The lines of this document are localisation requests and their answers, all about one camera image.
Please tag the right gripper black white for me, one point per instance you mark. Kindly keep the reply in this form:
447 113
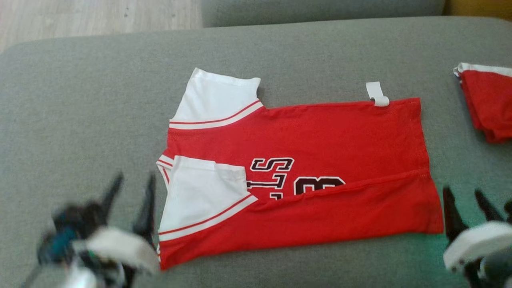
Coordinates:
476 242

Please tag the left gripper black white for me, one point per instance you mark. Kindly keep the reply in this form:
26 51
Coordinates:
116 248

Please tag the red white sports shorts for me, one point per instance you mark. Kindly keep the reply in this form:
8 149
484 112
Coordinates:
488 104

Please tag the red white numbered jersey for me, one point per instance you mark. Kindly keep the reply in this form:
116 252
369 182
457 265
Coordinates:
296 176

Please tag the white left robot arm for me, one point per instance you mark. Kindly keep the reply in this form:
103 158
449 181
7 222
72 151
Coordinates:
78 279

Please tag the grey sofa seat cushion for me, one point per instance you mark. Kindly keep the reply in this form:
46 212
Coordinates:
80 120

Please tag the yellow upholstered panel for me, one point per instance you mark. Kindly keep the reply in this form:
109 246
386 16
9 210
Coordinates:
480 8

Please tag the grey sofa back cushion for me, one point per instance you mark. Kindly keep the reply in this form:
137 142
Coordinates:
320 11

